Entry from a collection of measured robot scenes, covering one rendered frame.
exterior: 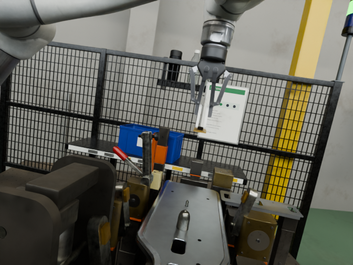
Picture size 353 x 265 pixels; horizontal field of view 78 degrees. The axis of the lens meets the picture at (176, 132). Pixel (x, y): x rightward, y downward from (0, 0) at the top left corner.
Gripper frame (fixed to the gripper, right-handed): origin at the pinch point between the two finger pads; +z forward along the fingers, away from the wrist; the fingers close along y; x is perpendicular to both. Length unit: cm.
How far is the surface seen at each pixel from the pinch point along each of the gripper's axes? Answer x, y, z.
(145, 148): -1.9, -15.5, 12.5
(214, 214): -1.7, 9.1, 29.1
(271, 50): 258, 75, -92
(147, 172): -1.9, -13.7, 20.2
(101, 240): -33.8, -13.1, 22.1
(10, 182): 43, -104, 59
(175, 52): 61, -22, -30
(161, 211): -6.8, -6.8, 29.1
